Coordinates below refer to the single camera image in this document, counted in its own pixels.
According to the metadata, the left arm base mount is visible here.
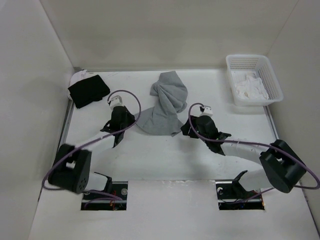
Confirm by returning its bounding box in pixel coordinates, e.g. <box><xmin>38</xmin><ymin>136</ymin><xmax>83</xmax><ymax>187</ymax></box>
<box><xmin>80</xmin><ymin>172</ymin><xmax>129</xmax><ymax>211</ymax></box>

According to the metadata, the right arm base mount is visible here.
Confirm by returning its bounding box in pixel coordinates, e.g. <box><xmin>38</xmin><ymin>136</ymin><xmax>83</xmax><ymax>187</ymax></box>
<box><xmin>215</xmin><ymin>170</ymin><xmax>265</xmax><ymax>211</ymax></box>

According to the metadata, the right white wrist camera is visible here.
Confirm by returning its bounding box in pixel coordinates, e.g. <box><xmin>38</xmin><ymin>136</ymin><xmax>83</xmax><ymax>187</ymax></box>
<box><xmin>199</xmin><ymin>105</ymin><xmax>213</xmax><ymax>118</ymax></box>

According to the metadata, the folded black tank top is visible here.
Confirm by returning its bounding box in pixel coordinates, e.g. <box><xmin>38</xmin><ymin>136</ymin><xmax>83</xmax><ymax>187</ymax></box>
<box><xmin>68</xmin><ymin>75</ymin><xmax>111</xmax><ymax>109</ymax></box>

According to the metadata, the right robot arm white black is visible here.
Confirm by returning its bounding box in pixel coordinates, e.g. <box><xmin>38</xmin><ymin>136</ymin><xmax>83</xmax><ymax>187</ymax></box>
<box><xmin>180</xmin><ymin>115</ymin><xmax>307</xmax><ymax>198</ymax></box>

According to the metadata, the white tank top in basket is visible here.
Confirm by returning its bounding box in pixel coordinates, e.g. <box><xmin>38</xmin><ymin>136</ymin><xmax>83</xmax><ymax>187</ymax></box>
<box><xmin>234</xmin><ymin>72</ymin><xmax>269</xmax><ymax>100</ymax></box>

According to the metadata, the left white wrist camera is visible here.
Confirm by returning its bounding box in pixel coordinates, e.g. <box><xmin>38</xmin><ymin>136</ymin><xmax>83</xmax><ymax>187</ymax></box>
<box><xmin>108</xmin><ymin>95</ymin><xmax>124</xmax><ymax>110</ymax></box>

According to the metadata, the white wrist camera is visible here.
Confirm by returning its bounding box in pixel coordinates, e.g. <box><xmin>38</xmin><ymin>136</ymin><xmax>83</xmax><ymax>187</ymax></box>
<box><xmin>199</xmin><ymin>105</ymin><xmax>213</xmax><ymax>118</ymax></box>
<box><xmin>108</xmin><ymin>95</ymin><xmax>124</xmax><ymax>110</ymax></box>

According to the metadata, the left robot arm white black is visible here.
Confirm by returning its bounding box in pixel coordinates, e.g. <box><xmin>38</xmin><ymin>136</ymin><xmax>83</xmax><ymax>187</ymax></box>
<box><xmin>42</xmin><ymin>104</ymin><xmax>136</xmax><ymax>200</ymax></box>

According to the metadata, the white plastic basket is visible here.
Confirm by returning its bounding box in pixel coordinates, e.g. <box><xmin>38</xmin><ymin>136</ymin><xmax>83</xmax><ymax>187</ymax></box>
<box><xmin>225</xmin><ymin>54</ymin><xmax>284</xmax><ymax>107</ymax></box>

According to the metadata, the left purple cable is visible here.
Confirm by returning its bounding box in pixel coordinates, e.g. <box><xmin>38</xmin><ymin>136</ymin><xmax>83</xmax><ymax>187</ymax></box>
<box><xmin>41</xmin><ymin>89</ymin><xmax>143</xmax><ymax>208</ymax></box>

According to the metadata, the folded white tank top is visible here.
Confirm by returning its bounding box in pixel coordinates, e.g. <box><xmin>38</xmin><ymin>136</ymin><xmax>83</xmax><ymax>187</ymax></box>
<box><xmin>68</xmin><ymin>69</ymin><xmax>87</xmax><ymax>87</ymax></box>

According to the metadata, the grey tank top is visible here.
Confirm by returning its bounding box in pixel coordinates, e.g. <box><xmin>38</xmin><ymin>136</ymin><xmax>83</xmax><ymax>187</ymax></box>
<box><xmin>136</xmin><ymin>71</ymin><xmax>188</xmax><ymax>137</ymax></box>

